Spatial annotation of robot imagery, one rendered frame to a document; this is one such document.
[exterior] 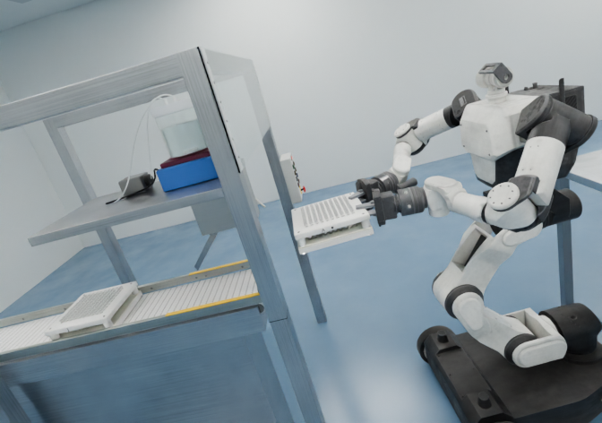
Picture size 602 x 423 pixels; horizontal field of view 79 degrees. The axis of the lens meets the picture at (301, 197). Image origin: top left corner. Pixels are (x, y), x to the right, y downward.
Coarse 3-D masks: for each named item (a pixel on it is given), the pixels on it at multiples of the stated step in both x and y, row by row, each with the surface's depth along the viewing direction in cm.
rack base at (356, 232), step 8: (360, 224) 120; (328, 232) 121; (336, 232) 120; (344, 232) 118; (352, 232) 116; (360, 232) 116; (368, 232) 116; (312, 240) 119; (320, 240) 117; (328, 240) 116; (336, 240) 117; (344, 240) 117; (304, 248) 117; (312, 248) 117; (320, 248) 117
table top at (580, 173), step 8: (592, 152) 160; (600, 152) 157; (576, 160) 156; (584, 160) 154; (592, 160) 152; (600, 160) 150; (576, 168) 149; (584, 168) 147; (592, 168) 145; (600, 168) 143; (568, 176) 149; (576, 176) 144; (584, 176) 141; (592, 176) 139; (600, 176) 138; (584, 184) 141; (592, 184) 137; (600, 184) 133
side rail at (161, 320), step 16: (224, 304) 125; (240, 304) 124; (144, 320) 128; (160, 320) 127; (176, 320) 127; (80, 336) 129; (96, 336) 129; (112, 336) 129; (0, 352) 133; (16, 352) 132; (32, 352) 132
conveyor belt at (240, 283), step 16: (240, 272) 150; (176, 288) 152; (192, 288) 149; (208, 288) 145; (224, 288) 141; (240, 288) 138; (256, 288) 135; (144, 304) 146; (160, 304) 143; (176, 304) 140; (192, 304) 137; (256, 304) 126; (48, 320) 156; (128, 320) 138; (0, 336) 154; (16, 336) 150; (32, 336) 146; (48, 336) 143
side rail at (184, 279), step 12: (240, 264) 150; (180, 276) 153; (192, 276) 152; (204, 276) 152; (144, 288) 154; (156, 288) 154; (36, 312) 158; (48, 312) 158; (60, 312) 158; (0, 324) 160
